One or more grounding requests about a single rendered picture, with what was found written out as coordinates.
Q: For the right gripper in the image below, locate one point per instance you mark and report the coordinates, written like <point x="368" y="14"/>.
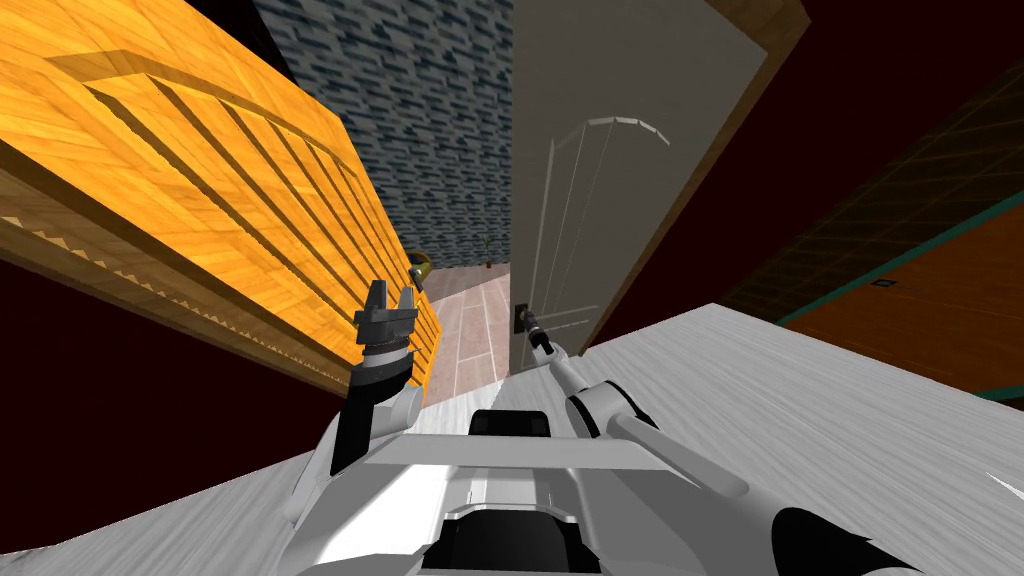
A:
<point x="526" y="318"/>

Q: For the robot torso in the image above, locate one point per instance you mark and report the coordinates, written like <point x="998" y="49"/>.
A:
<point x="512" y="488"/>

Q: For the small potted plant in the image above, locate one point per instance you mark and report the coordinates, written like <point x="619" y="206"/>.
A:
<point x="488" y="251"/>

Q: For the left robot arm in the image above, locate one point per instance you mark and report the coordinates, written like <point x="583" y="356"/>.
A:
<point x="376" y="384"/>

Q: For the pale grey panelled door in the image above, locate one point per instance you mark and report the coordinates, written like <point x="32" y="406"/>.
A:
<point x="608" y="120"/>

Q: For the orange wooden slatted door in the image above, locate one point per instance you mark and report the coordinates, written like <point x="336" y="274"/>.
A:
<point x="184" y="136"/>

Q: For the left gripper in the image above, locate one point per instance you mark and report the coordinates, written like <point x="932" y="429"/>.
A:
<point x="386" y="326"/>

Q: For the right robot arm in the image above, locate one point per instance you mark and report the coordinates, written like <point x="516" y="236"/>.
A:
<point x="632" y="420"/>

